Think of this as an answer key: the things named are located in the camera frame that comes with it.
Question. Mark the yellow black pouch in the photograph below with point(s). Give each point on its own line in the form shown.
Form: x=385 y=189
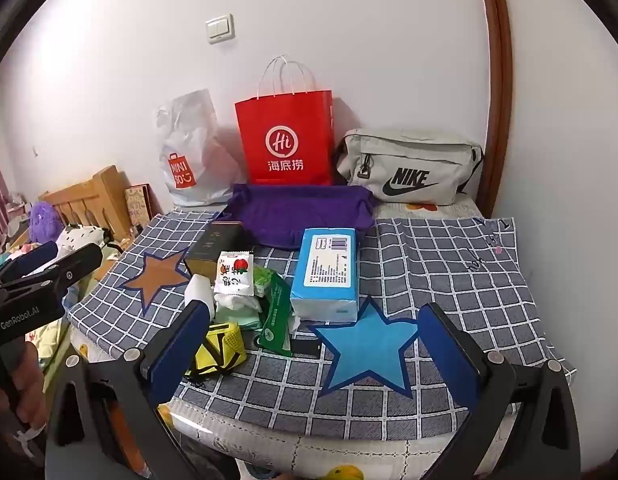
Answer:
x=219 y=350

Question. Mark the small white box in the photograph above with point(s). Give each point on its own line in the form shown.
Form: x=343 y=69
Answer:
x=199 y=294

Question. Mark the purple cloth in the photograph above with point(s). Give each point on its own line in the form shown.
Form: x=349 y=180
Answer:
x=289 y=212

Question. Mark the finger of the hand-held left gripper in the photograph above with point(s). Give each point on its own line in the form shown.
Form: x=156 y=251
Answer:
x=31 y=256
x=71 y=266

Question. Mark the blue tissue pack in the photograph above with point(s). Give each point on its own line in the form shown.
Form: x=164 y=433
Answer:
x=326 y=270

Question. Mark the white light switch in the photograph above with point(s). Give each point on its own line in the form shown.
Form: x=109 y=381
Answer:
x=220 y=28

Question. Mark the dark rectangular box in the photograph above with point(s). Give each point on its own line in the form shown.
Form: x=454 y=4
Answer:
x=211 y=247

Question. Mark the purple plush toy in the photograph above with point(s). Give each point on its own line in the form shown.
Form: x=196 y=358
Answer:
x=45 y=222

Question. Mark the red paper bag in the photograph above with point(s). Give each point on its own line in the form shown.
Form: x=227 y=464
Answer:
x=286 y=135

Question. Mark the yellow toy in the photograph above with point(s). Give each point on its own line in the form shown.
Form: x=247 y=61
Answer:
x=345 y=473

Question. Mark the light green tissue pack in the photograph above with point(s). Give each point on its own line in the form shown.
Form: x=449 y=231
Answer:
x=236 y=320

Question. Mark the brown patterned box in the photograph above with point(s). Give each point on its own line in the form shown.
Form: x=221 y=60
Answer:
x=138 y=204

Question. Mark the green wet wipes packet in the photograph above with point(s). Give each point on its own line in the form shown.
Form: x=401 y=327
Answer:
x=278 y=320

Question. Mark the grey waist bag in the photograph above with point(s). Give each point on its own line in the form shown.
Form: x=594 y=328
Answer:
x=409 y=165

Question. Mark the grey checked star blanket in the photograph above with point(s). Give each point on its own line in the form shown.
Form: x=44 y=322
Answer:
x=439 y=270

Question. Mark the person's left hand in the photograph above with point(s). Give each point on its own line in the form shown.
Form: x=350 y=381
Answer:
x=16 y=395

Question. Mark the white dotted cloth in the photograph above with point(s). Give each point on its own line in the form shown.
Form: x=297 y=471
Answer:
x=84 y=236

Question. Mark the white tissue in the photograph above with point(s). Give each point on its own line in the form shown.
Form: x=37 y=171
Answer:
x=239 y=302

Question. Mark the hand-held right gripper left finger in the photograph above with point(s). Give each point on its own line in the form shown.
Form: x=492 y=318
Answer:
x=181 y=352

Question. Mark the brown wooden door frame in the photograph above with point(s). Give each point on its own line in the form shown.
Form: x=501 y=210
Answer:
x=496 y=85

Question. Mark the white snack packet red fruit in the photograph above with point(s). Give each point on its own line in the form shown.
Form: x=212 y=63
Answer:
x=233 y=274

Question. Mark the wooden headboard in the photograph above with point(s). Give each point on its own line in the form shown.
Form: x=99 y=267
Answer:
x=96 y=195

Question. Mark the white plastic shopping bag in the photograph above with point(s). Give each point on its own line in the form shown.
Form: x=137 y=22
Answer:
x=194 y=160

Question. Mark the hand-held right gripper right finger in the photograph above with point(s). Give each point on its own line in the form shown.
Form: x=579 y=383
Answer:
x=449 y=355

